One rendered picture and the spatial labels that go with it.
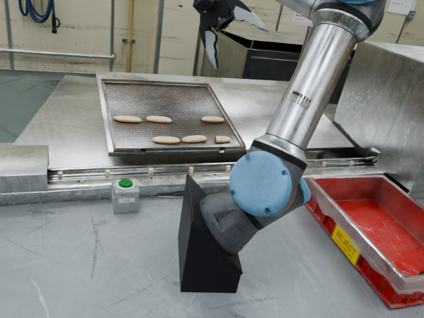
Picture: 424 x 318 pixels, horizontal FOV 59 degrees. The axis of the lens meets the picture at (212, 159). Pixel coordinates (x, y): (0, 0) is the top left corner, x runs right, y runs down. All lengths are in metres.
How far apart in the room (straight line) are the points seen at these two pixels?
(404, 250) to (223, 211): 0.66
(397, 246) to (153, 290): 0.76
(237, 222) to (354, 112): 1.07
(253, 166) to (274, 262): 0.43
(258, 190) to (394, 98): 1.05
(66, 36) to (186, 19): 1.40
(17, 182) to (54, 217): 0.14
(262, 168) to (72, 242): 0.56
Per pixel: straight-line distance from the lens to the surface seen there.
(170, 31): 4.68
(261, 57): 3.17
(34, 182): 1.15
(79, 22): 4.83
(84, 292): 0.92
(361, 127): 1.75
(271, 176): 0.68
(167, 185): 1.20
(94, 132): 1.60
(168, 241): 1.04
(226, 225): 0.84
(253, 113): 1.72
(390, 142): 1.65
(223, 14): 0.93
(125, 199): 1.10
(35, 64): 4.96
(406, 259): 1.27
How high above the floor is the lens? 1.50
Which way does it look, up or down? 27 degrees down
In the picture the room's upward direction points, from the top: 10 degrees clockwise
